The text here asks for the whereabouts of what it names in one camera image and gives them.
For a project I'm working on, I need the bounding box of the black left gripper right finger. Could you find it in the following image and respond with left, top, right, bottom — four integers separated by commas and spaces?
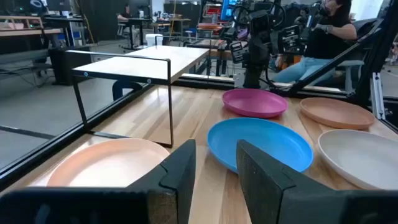
236, 139, 398, 224

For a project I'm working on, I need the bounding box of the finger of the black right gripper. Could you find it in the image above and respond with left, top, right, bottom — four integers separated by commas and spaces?
277, 24, 302, 56
229, 40, 249, 65

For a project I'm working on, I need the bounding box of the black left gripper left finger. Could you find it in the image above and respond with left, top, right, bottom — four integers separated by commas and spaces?
0, 139, 197, 224

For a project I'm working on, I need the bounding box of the blue plastic plate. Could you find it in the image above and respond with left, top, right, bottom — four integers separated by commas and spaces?
206, 117, 314, 174

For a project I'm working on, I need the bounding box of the peach plastic plate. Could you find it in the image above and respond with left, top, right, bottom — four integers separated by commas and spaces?
46, 138, 170, 188

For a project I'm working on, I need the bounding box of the terracotta plastic plate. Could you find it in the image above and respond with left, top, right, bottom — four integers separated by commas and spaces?
300, 96, 376, 131

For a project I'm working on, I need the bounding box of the cream plastic plate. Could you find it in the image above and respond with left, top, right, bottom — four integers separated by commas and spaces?
317, 129, 398, 191

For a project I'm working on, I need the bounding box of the person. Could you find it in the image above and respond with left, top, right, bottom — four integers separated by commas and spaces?
272, 0, 358, 85
116, 4, 135, 23

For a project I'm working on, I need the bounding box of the blue lit monitor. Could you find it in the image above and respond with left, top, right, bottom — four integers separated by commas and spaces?
220, 0, 241, 21

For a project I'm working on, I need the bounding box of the grey chair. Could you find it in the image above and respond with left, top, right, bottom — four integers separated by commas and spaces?
337, 58, 365, 93

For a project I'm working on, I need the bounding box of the white bin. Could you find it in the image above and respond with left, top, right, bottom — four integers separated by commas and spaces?
145, 33, 164, 48

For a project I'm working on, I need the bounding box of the black cabinet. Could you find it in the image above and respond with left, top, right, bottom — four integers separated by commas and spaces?
48, 46, 93, 86

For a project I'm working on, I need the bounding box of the wooden desk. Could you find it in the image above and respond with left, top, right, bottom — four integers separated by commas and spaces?
0, 15, 63, 39

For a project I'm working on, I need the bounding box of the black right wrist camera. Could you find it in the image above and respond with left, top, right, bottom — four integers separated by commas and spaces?
250, 11, 271, 35

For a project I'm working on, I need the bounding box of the wooden shelf with black frame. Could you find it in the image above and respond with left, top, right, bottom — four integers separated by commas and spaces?
65, 45, 211, 148

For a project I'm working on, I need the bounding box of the silver metal bracket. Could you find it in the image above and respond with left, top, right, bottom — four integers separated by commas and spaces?
369, 72, 387, 121

